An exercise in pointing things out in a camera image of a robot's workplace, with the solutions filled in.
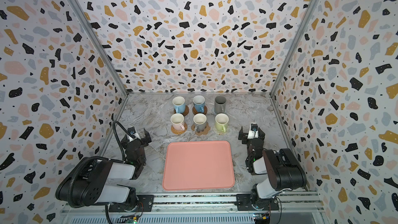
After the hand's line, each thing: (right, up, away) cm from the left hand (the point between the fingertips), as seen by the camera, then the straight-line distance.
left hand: (137, 132), depth 87 cm
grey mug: (+48, +16, +15) cm, 53 cm away
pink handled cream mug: (+21, +5, +10) cm, 24 cm away
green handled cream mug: (+48, +5, +11) cm, 50 cm away
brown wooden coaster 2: (+31, +11, +23) cm, 40 cm away
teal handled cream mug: (+35, +5, +12) cm, 37 cm away
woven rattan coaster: (+21, -2, +13) cm, 25 cm away
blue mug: (+21, +16, +14) cm, 30 cm away
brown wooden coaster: (+24, +10, +23) cm, 35 cm away
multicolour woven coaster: (+47, -2, +13) cm, 49 cm away
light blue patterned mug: (+34, +17, +18) cm, 42 cm away
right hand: (+66, +2, +3) cm, 66 cm away
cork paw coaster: (+37, -2, +13) cm, 40 cm away
